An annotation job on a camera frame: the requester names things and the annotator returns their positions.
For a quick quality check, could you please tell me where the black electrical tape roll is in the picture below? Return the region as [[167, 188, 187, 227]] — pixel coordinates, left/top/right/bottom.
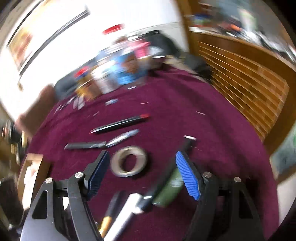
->
[[110, 146, 147, 178]]

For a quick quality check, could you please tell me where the black marker with red ends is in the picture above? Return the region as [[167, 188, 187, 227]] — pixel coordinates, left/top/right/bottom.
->
[[89, 114, 150, 134]]

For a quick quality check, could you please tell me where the green lighter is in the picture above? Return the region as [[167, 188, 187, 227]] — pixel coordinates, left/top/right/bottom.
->
[[152, 168, 184, 208]]

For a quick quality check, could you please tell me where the black and gold pen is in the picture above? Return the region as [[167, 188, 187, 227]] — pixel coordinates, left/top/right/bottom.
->
[[99, 191, 125, 238]]

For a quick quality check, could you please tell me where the black marker pen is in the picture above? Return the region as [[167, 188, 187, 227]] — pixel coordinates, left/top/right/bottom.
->
[[64, 141, 107, 150]]

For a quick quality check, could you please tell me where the black pen with white tip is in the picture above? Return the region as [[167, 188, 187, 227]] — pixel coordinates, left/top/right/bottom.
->
[[133, 135, 197, 214]]

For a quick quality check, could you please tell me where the blue patterned small pen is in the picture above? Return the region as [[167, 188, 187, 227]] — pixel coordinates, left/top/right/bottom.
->
[[105, 129, 139, 148]]

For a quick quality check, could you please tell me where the purple table cloth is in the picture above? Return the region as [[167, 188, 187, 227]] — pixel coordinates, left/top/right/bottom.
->
[[28, 66, 279, 238]]

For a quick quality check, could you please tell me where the small white tube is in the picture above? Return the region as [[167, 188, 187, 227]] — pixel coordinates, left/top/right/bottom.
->
[[73, 97, 79, 109], [77, 96, 85, 110]]

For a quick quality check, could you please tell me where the black pen at far edge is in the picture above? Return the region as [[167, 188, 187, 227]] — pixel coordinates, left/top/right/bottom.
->
[[60, 95, 77, 110]]

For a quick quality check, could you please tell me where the small blue battery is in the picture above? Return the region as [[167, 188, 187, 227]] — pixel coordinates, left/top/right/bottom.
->
[[105, 98, 118, 106]]

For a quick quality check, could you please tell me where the orange label jar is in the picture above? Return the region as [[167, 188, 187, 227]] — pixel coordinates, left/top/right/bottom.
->
[[75, 78, 102, 101]]

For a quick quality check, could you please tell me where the brown chair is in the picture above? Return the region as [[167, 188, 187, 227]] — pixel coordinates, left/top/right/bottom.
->
[[15, 85, 58, 141]]

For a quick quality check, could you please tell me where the black leather sofa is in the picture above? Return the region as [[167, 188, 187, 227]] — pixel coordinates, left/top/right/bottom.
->
[[54, 58, 96, 100]]

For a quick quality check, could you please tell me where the white plastic jar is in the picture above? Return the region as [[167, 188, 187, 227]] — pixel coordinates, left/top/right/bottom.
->
[[90, 65, 120, 94]]

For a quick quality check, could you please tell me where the red lid gold jar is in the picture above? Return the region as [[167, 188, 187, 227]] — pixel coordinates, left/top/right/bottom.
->
[[74, 66, 90, 81]]

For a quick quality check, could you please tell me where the blue snack jar pink lid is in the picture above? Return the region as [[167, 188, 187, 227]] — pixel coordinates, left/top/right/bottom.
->
[[111, 41, 152, 88]]

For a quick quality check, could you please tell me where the wooden cabinet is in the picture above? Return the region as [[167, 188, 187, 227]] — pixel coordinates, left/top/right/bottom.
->
[[177, 1, 295, 154]]

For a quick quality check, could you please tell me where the red lid clear jar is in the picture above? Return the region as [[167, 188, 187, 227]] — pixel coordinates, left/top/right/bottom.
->
[[102, 24, 124, 35]]

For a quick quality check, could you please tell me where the framed wall painting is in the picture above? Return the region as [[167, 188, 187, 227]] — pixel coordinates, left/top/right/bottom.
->
[[8, 27, 35, 70]]

